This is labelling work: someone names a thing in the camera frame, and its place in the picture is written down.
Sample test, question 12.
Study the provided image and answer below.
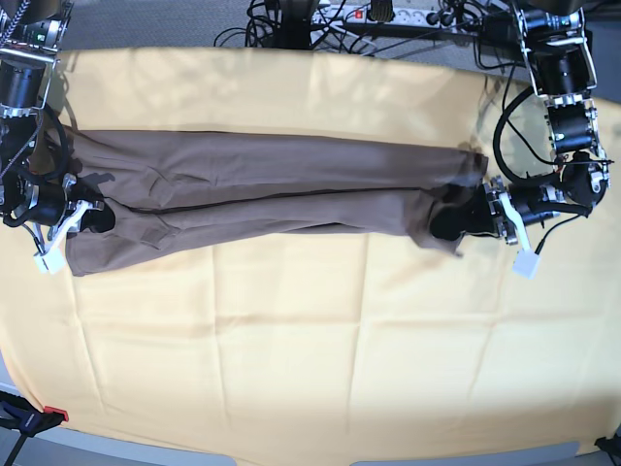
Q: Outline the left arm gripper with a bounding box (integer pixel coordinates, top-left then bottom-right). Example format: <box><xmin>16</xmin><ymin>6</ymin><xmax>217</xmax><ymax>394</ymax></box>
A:
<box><xmin>429</xmin><ymin>176</ymin><xmax>548</xmax><ymax>252</ymax></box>

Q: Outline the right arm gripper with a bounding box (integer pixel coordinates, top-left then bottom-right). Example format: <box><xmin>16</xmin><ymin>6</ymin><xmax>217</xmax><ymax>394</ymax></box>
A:
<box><xmin>28</xmin><ymin>174</ymin><xmax>115</xmax><ymax>255</ymax></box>

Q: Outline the brown T-shirt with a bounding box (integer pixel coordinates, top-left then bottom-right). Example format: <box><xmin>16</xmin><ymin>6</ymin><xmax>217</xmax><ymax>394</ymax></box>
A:
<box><xmin>65</xmin><ymin>130</ymin><xmax>488</xmax><ymax>277</ymax></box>

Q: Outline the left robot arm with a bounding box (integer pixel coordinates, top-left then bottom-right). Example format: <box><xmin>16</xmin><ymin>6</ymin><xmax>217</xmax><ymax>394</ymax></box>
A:
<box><xmin>430</xmin><ymin>1</ymin><xmax>611</xmax><ymax>250</ymax></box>

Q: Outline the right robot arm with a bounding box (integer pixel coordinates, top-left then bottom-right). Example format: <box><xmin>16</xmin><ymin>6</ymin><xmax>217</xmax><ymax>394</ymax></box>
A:
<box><xmin>1</xmin><ymin>1</ymin><xmax>115</xmax><ymax>255</ymax></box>

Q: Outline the yellow table cloth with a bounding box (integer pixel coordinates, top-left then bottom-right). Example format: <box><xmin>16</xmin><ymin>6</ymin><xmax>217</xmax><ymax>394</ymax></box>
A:
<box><xmin>1</xmin><ymin>49</ymin><xmax>620</xmax><ymax>465</ymax></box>

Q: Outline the black power adapter box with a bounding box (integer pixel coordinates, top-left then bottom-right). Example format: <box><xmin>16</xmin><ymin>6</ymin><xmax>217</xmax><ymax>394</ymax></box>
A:
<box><xmin>477</xmin><ymin>16</ymin><xmax>519</xmax><ymax>50</ymax></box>

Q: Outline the white power strip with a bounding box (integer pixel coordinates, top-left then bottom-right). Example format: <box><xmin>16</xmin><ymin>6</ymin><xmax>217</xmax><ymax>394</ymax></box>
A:
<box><xmin>310</xmin><ymin>2</ymin><xmax>473</xmax><ymax>35</ymax></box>

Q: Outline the blue orange table clamp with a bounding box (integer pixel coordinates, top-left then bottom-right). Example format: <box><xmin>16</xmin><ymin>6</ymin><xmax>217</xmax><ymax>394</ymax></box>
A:
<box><xmin>1</xmin><ymin>391</ymin><xmax>69</xmax><ymax>466</ymax></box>

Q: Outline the black clamp right corner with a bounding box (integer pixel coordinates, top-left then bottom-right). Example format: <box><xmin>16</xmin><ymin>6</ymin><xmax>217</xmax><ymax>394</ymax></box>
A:
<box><xmin>595</xmin><ymin>435</ymin><xmax>621</xmax><ymax>459</ymax></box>

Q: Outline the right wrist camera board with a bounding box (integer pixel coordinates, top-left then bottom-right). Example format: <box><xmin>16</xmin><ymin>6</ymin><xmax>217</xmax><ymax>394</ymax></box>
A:
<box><xmin>33</xmin><ymin>249</ymin><xmax>66</xmax><ymax>275</ymax></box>

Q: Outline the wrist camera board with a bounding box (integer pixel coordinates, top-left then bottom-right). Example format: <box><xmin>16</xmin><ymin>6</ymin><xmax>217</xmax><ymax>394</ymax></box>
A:
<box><xmin>33</xmin><ymin>249</ymin><xmax>66</xmax><ymax>275</ymax></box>
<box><xmin>512</xmin><ymin>250</ymin><xmax>540</xmax><ymax>280</ymax></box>

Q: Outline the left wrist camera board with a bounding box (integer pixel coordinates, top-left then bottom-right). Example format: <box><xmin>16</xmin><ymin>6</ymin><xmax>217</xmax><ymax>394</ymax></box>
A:
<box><xmin>512</xmin><ymin>250</ymin><xmax>540</xmax><ymax>280</ymax></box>

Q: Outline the black stand post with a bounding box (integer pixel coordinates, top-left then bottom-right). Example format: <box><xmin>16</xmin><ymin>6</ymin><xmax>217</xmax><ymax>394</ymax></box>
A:
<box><xmin>276</xmin><ymin>0</ymin><xmax>313</xmax><ymax>50</ymax></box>

